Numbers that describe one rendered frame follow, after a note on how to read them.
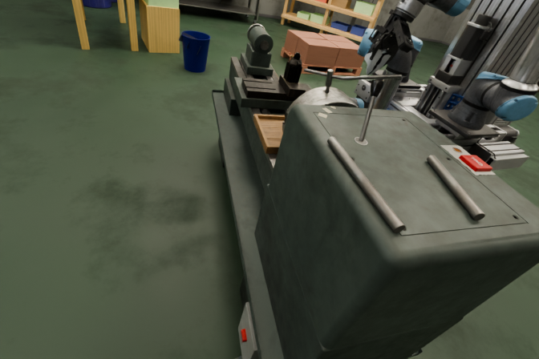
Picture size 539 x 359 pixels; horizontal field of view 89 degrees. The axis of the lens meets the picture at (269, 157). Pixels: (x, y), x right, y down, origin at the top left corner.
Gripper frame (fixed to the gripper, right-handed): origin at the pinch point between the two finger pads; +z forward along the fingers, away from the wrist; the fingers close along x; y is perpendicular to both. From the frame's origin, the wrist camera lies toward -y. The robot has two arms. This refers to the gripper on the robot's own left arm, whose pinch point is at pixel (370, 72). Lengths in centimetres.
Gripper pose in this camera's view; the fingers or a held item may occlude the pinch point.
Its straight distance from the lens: 109.1
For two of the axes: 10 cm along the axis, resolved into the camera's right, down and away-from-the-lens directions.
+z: -4.2, 7.6, 5.0
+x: -8.8, -2.0, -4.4
